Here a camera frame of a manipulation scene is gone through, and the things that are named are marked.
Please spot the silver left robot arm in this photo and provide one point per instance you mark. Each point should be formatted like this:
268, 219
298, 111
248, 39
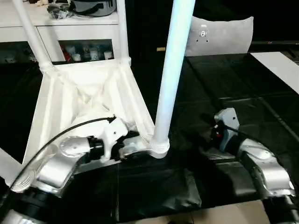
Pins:
60, 163

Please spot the white plastic table top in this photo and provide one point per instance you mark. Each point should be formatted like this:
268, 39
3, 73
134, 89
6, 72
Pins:
84, 93

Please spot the black cabinet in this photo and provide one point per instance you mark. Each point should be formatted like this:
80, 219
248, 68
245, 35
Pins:
149, 28

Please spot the small yellow label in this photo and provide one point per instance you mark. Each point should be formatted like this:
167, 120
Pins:
160, 48

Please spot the white plastic table leg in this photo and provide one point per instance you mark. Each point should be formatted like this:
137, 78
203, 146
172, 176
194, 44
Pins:
170, 70
35, 37
8, 165
123, 32

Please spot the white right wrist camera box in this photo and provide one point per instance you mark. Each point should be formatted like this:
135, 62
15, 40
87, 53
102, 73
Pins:
229, 123

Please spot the dark gear on cabinet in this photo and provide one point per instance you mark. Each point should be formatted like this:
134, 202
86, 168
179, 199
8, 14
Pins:
88, 7

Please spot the white cabinet with glass doors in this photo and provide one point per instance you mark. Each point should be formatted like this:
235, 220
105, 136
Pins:
70, 30

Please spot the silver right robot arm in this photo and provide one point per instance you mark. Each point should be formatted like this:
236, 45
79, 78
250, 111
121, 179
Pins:
261, 163

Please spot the white board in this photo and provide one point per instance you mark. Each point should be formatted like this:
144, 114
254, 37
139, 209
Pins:
278, 67

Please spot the black work mat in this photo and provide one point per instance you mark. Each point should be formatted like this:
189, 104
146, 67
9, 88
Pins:
243, 93

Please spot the grey cushion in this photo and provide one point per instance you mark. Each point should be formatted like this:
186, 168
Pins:
224, 37

